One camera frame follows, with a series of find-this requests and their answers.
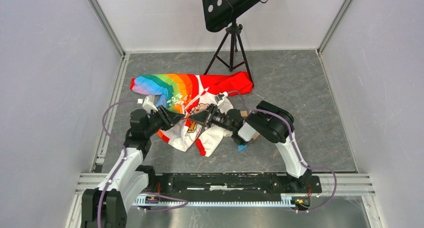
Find rainbow cartoon zip jacket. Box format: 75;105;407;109
130;71;253;157

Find blue triangular block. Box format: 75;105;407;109
237;145;248;152

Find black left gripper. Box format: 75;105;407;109
144;104;184;137

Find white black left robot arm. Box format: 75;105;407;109
81;106;184;228

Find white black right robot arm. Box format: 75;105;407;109
188;101;312;192

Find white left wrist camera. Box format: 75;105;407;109
137;94;158;114

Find flat wooden plank block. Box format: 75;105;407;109
252;132;260;140

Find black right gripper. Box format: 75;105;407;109
188;103;236;132

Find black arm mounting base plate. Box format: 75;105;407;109
145;172;322;202

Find black music stand tripod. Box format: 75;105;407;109
202;0;268;81

